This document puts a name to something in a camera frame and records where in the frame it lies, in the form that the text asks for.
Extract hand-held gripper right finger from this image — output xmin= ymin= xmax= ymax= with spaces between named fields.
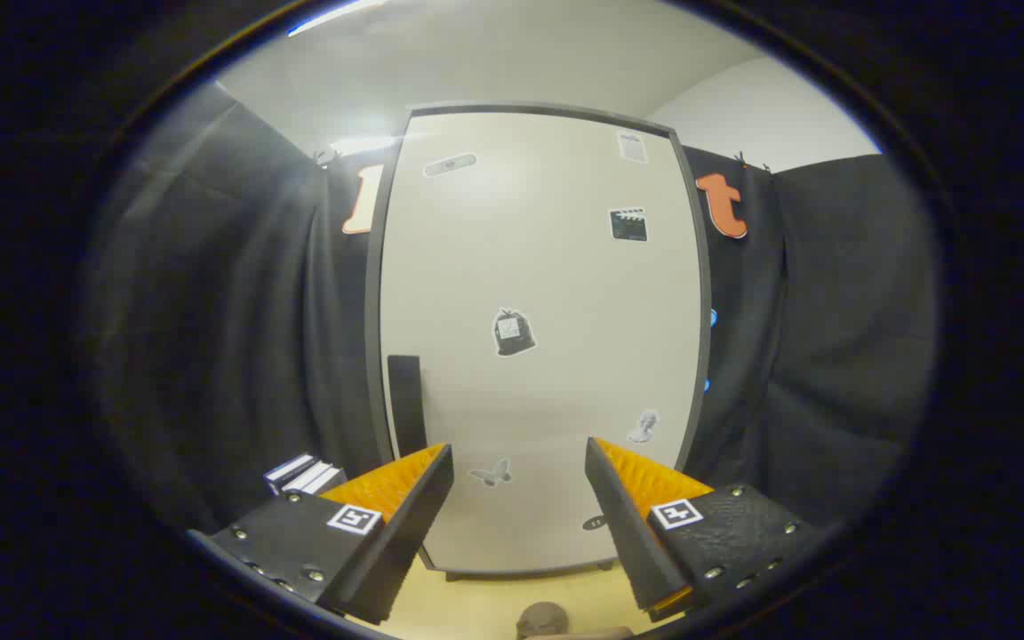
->
xmin=585 ymin=436 xmax=824 ymax=623

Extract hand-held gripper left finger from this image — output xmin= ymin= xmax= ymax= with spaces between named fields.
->
xmin=188 ymin=442 xmax=455 ymax=626

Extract brown fuzzy shoe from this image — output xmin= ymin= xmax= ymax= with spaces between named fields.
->
xmin=516 ymin=602 xmax=571 ymax=640

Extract black door handle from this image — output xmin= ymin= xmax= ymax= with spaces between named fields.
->
xmin=387 ymin=355 xmax=428 ymax=459

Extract grey shoe cabinet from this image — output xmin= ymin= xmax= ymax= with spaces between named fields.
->
xmin=364 ymin=100 xmax=713 ymax=583

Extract white spine book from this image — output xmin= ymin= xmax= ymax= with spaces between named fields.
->
xmin=281 ymin=460 xmax=335 ymax=495

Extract blue spine book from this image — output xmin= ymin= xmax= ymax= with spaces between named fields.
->
xmin=265 ymin=453 xmax=317 ymax=494

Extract black backdrop cloth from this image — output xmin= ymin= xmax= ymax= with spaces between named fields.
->
xmin=90 ymin=80 xmax=940 ymax=534

